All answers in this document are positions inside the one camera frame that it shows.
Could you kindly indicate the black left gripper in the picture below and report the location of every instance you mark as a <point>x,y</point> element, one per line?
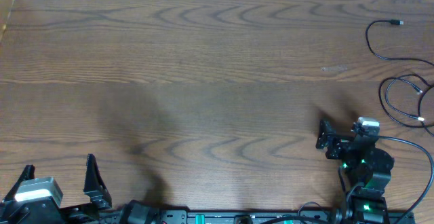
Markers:
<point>93,212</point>

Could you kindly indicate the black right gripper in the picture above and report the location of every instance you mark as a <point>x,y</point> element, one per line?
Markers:
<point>340,142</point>

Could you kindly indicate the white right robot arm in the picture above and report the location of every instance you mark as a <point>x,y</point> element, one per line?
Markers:
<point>364,173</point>

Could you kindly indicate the brown cardboard side panel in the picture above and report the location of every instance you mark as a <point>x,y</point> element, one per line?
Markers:
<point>5,11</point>

